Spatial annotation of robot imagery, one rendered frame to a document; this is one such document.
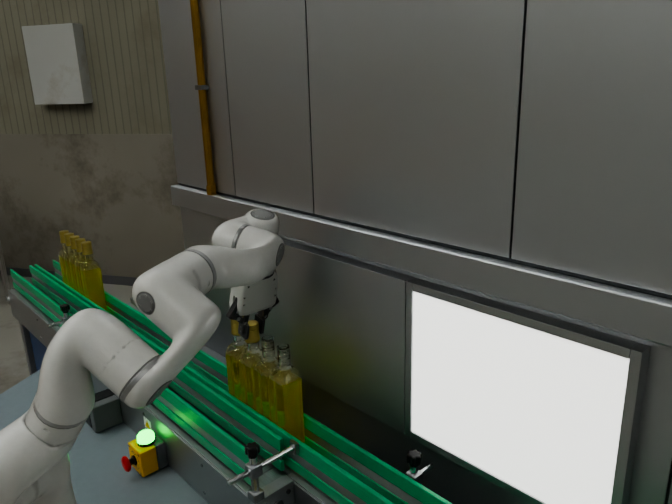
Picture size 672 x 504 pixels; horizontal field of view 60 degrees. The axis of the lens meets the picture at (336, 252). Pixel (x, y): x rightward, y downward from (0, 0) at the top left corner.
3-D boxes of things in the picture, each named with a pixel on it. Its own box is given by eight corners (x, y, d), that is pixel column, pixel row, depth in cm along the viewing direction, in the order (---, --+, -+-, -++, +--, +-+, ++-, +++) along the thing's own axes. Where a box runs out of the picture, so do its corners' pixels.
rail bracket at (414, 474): (439, 503, 116) (440, 445, 112) (417, 520, 112) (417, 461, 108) (423, 493, 119) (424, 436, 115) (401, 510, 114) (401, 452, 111)
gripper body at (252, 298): (266, 252, 131) (262, 294, 137) (227, 262, 125) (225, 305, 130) (286, 267, 127) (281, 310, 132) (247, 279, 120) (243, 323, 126)
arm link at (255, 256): (170, 287, 103) (231, 249, 122) (233, 311, 100) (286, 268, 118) (173, 244, 100) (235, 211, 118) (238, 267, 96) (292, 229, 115)
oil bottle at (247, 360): (275, 429, 141) (270, 349, 135) (256, 438, 138) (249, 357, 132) (262, 419, 145) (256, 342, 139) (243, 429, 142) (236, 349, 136)
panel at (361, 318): (623, 540, 92) (650, 345, 82) (615, 550, 90) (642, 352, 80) (278, 357, 156) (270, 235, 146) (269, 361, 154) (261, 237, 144)
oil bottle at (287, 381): (306, 449, 133) (302, 366, 127) (287, 460, 130) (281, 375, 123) (291, 439, 137) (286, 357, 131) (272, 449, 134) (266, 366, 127)
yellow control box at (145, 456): (168, 466, 149) (165, 442, 147) (141, 480, 144) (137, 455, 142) (156, 454, 154) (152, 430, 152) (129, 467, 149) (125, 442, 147)
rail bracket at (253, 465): (302, 477, 123) (299, 426, 120) (235, 517, 113) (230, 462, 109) (293, 470, 126) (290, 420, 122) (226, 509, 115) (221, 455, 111)
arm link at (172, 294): (147, 303, 106) (209, 356, 105) (58, 360, 88) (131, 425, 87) (183, 240, 99) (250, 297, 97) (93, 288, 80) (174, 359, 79)
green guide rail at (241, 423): (285, 469, 126) (283, 438, 124) (281, 472, 125) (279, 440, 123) (34, 282, 250) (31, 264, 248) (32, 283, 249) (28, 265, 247)
